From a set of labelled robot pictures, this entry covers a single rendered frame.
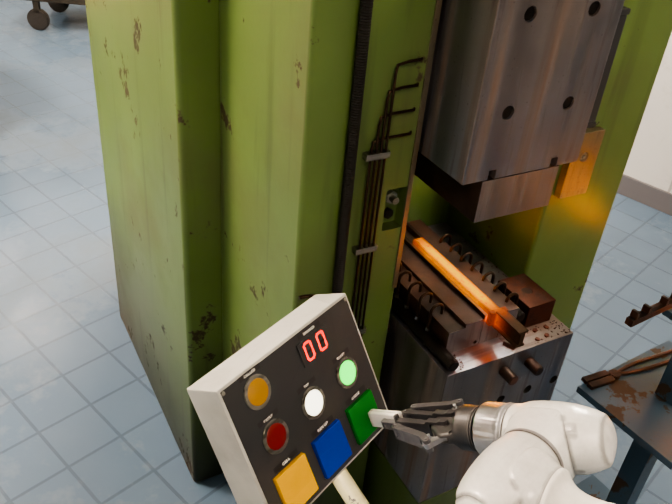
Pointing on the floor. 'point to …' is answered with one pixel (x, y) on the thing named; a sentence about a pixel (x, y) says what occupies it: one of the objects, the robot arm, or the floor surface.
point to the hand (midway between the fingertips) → (386, 419)
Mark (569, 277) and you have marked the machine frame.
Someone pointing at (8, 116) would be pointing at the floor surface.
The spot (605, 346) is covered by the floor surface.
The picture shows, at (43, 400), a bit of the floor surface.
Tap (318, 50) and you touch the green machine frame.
